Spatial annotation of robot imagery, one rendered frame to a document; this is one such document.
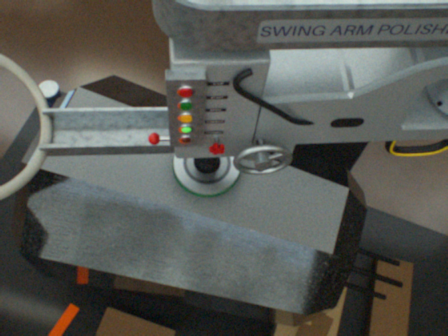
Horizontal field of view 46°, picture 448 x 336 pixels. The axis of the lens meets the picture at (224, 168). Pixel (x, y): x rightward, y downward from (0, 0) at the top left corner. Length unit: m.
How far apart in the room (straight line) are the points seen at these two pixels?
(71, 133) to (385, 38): 0.87
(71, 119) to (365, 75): 0.80
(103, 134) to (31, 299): 1.16
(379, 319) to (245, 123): 1.40
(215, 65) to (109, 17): 2.15
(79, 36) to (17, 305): 1.47
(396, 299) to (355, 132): 1.23
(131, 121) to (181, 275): 0.55
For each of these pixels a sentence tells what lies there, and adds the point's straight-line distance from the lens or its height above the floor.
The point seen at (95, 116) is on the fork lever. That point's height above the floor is 1.08.
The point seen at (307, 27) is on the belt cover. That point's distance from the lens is 0.99.
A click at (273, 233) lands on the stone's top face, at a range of 1.65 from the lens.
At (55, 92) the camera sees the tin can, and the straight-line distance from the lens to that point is 2.73.
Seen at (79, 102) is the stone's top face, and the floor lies 0.80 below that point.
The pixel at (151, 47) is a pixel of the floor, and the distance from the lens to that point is 3.01.
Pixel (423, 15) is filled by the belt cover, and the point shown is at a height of 1.65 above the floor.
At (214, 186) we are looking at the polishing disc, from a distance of 1.63.
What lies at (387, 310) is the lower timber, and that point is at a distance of 2.45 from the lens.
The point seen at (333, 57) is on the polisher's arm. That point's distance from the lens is 1.28.
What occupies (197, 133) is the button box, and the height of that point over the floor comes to 1.28.
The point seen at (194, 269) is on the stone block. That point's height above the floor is 0.67.
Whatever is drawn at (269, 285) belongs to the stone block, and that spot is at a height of 0.69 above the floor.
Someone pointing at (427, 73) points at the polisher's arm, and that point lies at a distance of 1.22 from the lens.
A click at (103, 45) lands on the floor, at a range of 3.04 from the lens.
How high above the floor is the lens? 2.35
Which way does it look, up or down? 64 degrees down
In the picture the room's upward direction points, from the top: 8 degrees clockwise
